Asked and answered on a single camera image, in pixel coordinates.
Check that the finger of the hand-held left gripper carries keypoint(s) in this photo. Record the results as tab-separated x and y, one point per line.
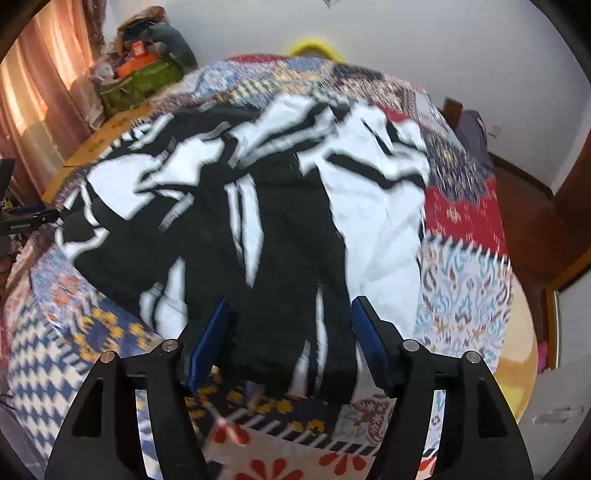
27	221

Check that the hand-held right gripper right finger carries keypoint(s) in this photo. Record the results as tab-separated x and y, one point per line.
369	344

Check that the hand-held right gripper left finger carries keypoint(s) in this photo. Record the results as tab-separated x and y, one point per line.
210	344

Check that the black and white patterned shirt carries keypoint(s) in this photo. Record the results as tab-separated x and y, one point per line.
286	221

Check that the pink striped curtain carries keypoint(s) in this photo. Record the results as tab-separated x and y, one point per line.
41	83

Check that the patchwork printed blanket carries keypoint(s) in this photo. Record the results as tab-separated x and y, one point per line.
461	277

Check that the green patterned bag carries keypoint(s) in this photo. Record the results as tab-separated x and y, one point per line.
138	87

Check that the orange box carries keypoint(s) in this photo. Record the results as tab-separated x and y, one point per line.
136	64

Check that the pile of clutter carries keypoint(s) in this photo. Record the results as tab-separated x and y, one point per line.
124	37

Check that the dark grey backpack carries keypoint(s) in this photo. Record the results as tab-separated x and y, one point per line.
473	136

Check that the brown wooden door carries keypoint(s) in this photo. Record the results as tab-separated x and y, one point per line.
575	221

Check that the yellow foam tube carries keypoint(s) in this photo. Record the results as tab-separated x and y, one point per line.
316	47

